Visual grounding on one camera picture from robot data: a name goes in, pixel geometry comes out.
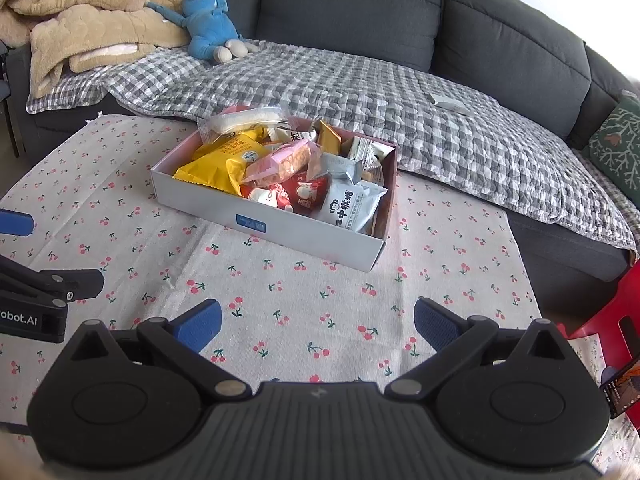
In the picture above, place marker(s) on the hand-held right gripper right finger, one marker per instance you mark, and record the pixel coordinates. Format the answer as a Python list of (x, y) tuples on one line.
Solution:
[(440, 325)]

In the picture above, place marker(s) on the small red white snack packet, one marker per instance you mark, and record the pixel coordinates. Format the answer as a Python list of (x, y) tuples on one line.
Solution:
[(305, 192), (265, 196)]

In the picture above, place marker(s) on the blue plush toy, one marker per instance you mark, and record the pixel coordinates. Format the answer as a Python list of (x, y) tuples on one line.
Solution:
[(207, 20)]

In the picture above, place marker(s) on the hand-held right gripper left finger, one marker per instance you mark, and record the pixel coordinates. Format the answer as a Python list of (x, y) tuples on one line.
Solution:
[(197, 325)]

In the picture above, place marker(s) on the beige quilted jacket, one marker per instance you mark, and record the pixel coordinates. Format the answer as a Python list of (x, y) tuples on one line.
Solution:
[(90, 15)]

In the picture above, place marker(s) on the white green snack packet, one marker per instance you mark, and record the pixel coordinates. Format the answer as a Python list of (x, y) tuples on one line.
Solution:
[(367, 151)]

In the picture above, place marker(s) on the silver grey snack packet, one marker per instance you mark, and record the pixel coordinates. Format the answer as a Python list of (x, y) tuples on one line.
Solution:
[(340, 166)]

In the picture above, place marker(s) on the flat white packet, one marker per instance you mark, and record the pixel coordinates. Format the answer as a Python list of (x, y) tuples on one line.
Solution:
[(450, 101)]

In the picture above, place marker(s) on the pink silver cardboard box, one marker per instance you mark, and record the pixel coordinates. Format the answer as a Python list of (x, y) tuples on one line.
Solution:
[(200, 200)]

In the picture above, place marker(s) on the grey checkered quilt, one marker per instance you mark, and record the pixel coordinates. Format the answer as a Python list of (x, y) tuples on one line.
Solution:
[(425, 135)]

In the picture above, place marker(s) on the white grey snack packet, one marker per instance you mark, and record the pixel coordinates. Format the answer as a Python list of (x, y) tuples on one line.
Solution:
[(350, 205)]

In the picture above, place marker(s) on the pink snack packet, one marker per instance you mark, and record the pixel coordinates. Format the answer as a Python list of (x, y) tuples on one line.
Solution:
[(280, 162)]

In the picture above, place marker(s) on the red plastic stool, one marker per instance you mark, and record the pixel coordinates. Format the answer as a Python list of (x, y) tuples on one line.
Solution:
[(605, 310)]

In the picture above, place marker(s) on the long golden snack packet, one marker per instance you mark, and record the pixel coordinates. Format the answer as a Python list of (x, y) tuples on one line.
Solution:
[(327, 137)]

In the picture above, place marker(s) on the cherry-print tablecloth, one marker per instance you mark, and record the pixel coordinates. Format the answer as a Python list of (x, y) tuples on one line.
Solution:
[(300, 300)]

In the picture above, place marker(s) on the white black-print snack packet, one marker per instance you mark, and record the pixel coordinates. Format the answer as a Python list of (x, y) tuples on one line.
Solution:
[(292, 135)]

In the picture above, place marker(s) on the green patterned cushion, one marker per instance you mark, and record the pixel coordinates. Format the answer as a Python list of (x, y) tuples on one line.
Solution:
[(617, 145)]

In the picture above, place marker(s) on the clear white snack packet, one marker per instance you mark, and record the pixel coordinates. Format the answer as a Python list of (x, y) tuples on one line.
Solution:
[(240, 120)]

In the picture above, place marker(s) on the dark grey sofa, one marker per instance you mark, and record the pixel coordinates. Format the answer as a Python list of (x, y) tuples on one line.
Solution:
[(350, 10)]

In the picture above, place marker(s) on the black smartphone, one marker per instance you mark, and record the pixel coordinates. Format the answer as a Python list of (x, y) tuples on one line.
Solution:
[(622, 387)]

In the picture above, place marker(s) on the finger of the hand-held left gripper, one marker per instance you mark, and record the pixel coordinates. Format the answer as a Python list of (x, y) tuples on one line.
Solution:
[(75, 282), (15, 224)]

